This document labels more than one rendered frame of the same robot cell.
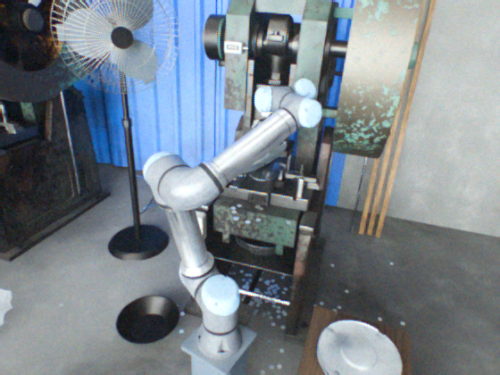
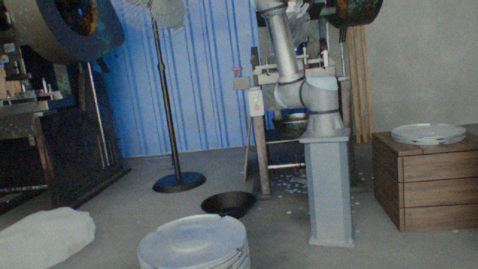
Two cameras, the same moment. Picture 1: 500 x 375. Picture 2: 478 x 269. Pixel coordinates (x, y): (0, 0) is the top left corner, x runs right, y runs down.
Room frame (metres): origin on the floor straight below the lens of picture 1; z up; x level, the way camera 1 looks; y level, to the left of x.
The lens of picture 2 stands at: (-0.42, 0.62, 0.73)
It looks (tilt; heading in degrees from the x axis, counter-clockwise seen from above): 10 degrees down; 352
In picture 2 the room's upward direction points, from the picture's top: 7 degrees counter-clockwise
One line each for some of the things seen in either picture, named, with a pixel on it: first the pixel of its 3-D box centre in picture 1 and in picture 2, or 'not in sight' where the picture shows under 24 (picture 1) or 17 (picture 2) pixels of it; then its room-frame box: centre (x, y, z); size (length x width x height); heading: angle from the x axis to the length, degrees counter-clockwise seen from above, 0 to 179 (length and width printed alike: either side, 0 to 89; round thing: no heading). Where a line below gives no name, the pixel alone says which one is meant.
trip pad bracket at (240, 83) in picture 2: not in sight; (243, 92); (1.46, 0.30, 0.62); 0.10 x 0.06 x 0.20; 76
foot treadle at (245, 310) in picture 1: (254, 284); (304, 164); (1.48, -0.03, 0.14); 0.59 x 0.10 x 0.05; 166
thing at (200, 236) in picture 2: not in sight; (193, 238); (0.44, 0.66, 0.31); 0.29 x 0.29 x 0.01
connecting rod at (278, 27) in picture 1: (279, 58); not in sight; (1.61, -0.06, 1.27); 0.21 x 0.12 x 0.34; 166
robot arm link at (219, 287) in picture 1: (220, 301); (320, 92); (0.86, 0.09, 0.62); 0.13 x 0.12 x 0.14; 35
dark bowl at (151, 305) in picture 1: (148, 322); (228, 207); (1.27, 0.48, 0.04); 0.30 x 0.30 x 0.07
